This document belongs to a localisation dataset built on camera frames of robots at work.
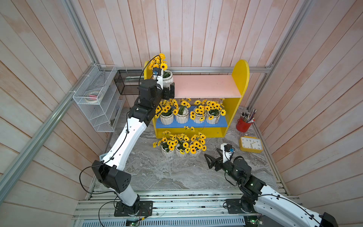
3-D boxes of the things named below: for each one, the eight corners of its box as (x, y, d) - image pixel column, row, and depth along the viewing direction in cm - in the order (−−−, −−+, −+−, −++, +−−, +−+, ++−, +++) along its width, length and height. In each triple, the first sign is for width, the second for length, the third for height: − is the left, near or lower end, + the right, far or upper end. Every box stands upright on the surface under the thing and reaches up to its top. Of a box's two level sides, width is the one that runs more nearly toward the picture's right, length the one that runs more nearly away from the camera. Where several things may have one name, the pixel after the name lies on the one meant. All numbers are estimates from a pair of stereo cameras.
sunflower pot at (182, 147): (175, 158, 94) (174, 147, 82) (179, 144, 100) (179, 133, 89) (187, 161, 92) (188, 151, 81) (190, 147, 99) (191, 136, 88)
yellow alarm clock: (239, 150, 98) (241, 148, 95) (238, 136, 105) (240, 134, 102) (262, 154, 96) (264, 152, 93) (259, 140, 103) (261, 138, 100)
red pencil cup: (235, 132, 107) (244, 117, 94) (233, 124, 113) (240, 108, 99) (250, 132, 107) (260, 117, 94) (246, 124, 113) (255, 109, 99)
